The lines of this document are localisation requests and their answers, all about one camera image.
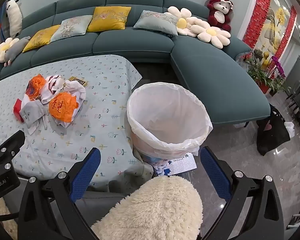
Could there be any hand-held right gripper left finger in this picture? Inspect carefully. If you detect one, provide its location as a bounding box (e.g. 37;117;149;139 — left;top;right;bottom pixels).
17;147;102;240

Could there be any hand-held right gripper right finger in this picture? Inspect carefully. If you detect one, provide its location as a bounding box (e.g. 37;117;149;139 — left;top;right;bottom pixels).
199;146;285;240

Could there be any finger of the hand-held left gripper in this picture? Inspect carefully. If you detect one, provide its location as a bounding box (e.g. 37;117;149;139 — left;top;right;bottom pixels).
0;130;26;180

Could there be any grey drawstring pouch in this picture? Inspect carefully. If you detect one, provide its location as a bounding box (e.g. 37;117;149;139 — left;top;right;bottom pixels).
21;102;45;134

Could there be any orange bag with red characters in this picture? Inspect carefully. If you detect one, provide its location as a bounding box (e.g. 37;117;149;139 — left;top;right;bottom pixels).
49;92;79;123

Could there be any orange bag with blue print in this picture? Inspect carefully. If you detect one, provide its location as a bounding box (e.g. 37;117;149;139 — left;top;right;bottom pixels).
25;74;47;100

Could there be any white striped plastic bag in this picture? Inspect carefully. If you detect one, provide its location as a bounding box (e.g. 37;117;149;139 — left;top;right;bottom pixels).
41;74;65;104

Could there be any bin with white plastic liner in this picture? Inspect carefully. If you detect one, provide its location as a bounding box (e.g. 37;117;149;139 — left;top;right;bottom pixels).
126;82;213;160

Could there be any printed paper leaflet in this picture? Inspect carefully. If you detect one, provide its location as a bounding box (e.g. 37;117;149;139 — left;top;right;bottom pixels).
152;152;197;177

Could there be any red and white paper cup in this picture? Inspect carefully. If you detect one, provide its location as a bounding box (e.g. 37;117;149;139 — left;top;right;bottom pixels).
13;99;28;123

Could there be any black tote bag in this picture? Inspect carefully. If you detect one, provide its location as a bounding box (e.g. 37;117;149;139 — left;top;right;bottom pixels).
256;105;291;156

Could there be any cream fluffy stool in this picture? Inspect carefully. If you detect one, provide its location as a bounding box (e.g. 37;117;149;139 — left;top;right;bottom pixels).
90;175;203;240

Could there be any floral light blue tablecloth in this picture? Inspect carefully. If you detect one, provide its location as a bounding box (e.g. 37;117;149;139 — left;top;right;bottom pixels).
0;54;155;193

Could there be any dark box with gold label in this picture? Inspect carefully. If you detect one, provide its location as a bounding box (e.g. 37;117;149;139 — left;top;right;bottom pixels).
69;77;88;87

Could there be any grey plush toy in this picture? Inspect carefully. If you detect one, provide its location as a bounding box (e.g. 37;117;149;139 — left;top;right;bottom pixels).
4;36;31;67

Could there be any white flower cushion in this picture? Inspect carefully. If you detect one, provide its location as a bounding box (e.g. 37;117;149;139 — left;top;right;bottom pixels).
167;6;203;37
0;37;19;63
190;17;232;47

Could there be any yellow embroidered cushion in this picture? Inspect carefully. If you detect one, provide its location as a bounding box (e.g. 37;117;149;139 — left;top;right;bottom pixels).
86;6;132;33
22;25;62;53

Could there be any green potted plant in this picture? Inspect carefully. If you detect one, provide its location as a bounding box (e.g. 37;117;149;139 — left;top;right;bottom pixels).
245;55;290;95

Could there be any purple orchid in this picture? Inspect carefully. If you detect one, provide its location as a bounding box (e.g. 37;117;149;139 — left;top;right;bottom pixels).
271;56;287;78

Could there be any white sheep plush toy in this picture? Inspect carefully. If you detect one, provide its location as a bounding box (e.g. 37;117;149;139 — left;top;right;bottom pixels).
5;0;23;38

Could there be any grey-blue embroidered cushion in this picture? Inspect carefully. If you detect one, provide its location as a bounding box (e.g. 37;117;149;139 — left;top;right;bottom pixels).
133;10;178;36
50;15;93;43

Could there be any teal sectional sofa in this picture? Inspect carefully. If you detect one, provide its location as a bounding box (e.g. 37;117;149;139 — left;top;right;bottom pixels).
0;0;271;125

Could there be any red monkey plush toy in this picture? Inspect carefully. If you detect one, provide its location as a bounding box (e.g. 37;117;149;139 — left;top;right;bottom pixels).
206;0;234;33

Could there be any red lattice wall panel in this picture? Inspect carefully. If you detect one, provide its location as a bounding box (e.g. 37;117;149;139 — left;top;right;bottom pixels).
242;0;274;48
275;6;297;59

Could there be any golden tree wall painting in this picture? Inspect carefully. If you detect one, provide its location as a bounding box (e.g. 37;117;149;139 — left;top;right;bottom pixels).
255;0;290;53

